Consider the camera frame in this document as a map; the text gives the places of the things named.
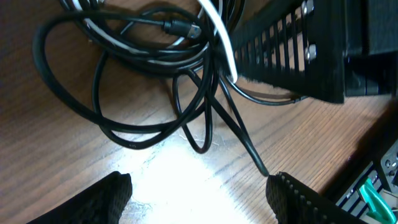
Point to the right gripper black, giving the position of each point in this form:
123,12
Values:
297,45

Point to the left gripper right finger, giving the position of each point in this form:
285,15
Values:
294,202

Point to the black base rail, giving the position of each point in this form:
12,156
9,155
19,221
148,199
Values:
358,186

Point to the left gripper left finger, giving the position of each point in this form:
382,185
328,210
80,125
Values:
102,202

